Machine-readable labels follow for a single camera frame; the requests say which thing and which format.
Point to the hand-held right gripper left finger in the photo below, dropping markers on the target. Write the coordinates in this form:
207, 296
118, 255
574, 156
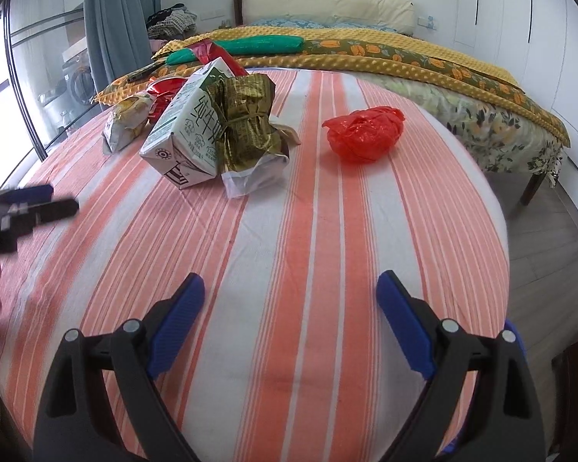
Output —
178, 327

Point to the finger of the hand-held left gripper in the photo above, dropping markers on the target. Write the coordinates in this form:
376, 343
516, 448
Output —
26, 194
53, 211

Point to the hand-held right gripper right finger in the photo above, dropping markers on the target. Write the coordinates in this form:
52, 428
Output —
404, 327

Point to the pale yellow snack packet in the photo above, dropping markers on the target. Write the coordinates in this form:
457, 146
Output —
125, 122

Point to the white green milk carton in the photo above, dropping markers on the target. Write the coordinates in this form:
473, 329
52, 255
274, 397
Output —
183, 130

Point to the long red packet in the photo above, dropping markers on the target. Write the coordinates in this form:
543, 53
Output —
166, 89

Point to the red plastic bag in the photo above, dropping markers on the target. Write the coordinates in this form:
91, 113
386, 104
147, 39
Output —
361, 134

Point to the gold green foil wrapper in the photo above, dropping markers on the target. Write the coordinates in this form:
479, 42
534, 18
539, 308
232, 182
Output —
243, 115

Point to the glass balcony door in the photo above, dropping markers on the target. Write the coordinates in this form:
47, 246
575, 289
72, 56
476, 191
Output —
33, 82

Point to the washing machine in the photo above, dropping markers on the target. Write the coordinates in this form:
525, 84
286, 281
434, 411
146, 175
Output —
79, 82

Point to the orange white striped tablecloth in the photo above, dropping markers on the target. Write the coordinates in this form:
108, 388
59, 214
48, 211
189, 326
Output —
294, 231

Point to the black phone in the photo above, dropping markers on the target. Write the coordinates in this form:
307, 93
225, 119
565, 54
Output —
144, 72

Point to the grey blue curtain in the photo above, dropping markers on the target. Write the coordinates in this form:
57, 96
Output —
115, 19

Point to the bed with floral sheet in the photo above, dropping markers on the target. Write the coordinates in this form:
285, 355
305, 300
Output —
491, 125

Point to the pile of clothes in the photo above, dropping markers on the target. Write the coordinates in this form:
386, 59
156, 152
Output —
173, 19

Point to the green pillow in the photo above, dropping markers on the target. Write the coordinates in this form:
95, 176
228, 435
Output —
250, 44

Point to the yellow dotted floral blanket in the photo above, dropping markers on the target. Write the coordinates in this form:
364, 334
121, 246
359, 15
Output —
366, 65

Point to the blue floral pillow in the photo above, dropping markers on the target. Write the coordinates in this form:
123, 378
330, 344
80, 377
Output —
294, 23

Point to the white wardrobe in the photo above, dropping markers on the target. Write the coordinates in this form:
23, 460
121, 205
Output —
510, 33

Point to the cream headboard cushion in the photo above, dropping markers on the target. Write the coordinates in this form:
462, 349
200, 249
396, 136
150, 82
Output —
318, 7

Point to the white wall socket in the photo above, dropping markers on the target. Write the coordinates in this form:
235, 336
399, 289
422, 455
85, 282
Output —
426, 21

